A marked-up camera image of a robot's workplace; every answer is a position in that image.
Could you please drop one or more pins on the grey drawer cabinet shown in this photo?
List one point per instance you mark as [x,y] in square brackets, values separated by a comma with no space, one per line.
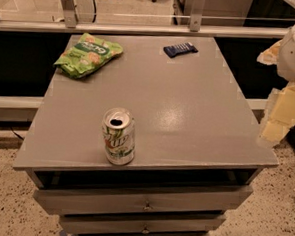
[193,126]

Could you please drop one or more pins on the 7up soda can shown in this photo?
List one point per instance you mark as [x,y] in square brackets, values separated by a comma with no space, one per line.
[118,129]

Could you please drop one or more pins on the top grey drawer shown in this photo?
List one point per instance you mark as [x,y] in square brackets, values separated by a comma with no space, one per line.
[142,200]

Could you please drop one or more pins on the metal railing frame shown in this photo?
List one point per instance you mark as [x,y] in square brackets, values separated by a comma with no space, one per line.
[244,18]

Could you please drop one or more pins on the middle grey drawer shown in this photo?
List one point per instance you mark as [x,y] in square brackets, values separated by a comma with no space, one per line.
[141,223]

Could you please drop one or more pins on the green rice chip bag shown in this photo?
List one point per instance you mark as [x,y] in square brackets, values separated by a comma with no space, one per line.
[87,56]

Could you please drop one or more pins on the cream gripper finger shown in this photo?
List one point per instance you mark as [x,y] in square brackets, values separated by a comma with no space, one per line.
[270,55]
[279,116]

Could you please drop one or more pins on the blue snack bar wrapper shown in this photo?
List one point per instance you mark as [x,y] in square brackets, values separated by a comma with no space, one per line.
[175,50]

